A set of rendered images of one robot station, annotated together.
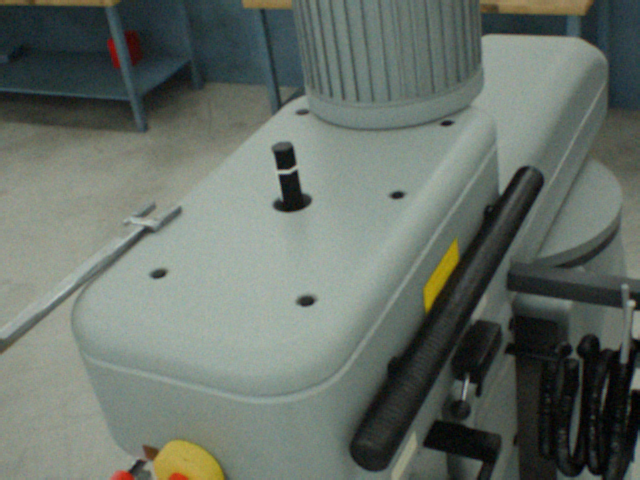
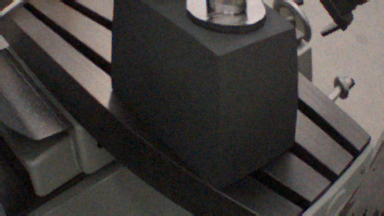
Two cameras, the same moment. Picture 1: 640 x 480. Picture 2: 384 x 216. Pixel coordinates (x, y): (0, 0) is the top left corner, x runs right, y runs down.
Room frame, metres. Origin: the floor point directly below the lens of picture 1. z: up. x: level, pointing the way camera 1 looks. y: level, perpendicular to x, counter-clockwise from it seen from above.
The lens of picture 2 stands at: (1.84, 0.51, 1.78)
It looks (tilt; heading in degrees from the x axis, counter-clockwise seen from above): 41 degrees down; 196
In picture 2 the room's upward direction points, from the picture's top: 1 degrees counter-clockwise
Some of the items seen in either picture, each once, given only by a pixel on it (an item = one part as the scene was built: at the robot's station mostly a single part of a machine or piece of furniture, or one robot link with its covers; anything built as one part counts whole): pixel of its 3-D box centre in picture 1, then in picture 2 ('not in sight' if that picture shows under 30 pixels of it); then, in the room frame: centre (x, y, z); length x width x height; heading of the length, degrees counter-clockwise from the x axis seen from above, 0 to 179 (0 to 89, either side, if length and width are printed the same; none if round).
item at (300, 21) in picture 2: not in sight; (283, 24); (0.32, 0.28, 0.66); 0.16 x 0.12 x 0.12; 148
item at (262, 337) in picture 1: (312, 263); not in sight; (0.76, 0.01, 1.81); 0.47 x 0.26 x 0.16; 148
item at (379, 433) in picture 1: (460, 291); not in sight; (0.70, -0.13, 1.79); 0.45 x 0.04 x 0.04; 148
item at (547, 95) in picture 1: (476, 166); not in sight; (1.17, -0.25, 1.66); 0.80 x 0.23 x 0.20; 148
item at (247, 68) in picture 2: not in sight; (202, 47); (0.96, 0.28, 1.06); 0.22 x 0.12 x 0.20; 50
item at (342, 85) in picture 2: not in sight; (333, 95); (0.37, 0.42, 0.54); 0.22 x 0.06 x 0.06; 148
